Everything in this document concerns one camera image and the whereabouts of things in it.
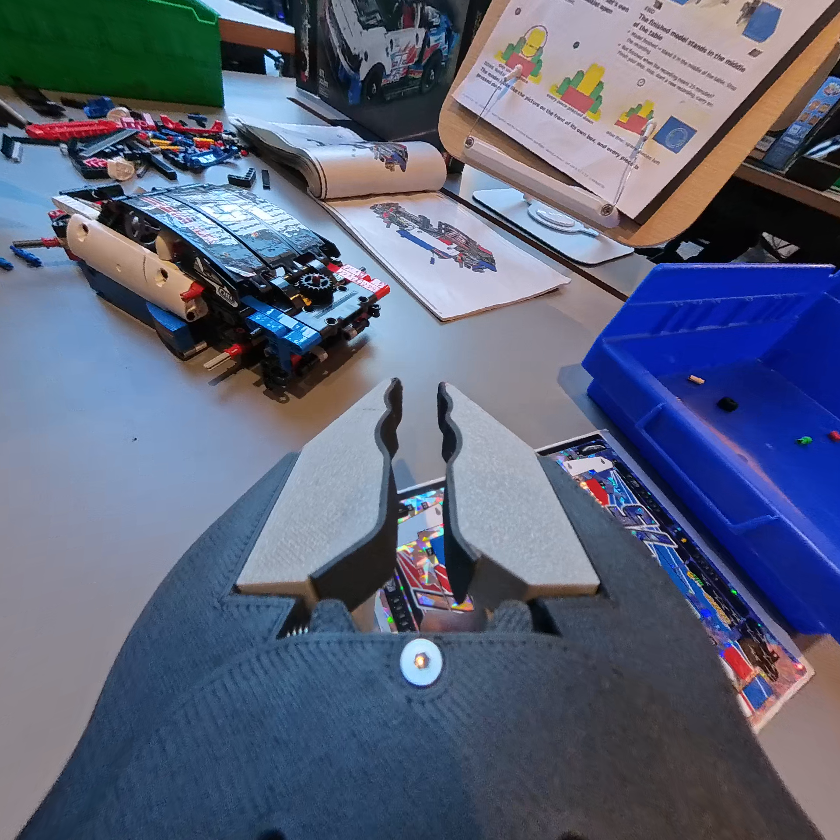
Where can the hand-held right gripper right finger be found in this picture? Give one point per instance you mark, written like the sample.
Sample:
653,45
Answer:
518,525

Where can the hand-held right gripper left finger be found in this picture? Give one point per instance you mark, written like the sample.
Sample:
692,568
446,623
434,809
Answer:
321,518

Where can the holographic sticker sheet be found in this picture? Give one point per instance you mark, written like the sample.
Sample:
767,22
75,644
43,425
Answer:
709,571

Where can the toy brick car model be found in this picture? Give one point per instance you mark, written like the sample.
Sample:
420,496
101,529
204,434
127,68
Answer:
216,243

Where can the pile of toy bricks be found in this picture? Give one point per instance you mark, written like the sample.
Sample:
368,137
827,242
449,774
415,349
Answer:
131,144

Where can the grey desk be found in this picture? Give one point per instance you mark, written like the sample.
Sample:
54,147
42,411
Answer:
131,459

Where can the blue storage bin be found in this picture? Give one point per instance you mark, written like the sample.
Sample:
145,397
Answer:
722,492

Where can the open instruction booklet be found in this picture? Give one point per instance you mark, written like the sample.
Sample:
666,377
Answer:
446,256

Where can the black angled brick beam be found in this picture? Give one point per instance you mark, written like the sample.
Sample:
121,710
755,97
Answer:
244,177

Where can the wooden document stand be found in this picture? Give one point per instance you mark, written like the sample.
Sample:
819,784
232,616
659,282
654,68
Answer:
715,177

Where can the toy car set box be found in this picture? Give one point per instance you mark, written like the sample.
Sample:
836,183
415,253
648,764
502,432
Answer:
387,59

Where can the small blue toy box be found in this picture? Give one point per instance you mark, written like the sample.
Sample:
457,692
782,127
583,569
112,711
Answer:
804,121

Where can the green storage bin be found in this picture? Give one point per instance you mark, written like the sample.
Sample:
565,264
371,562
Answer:
111,52

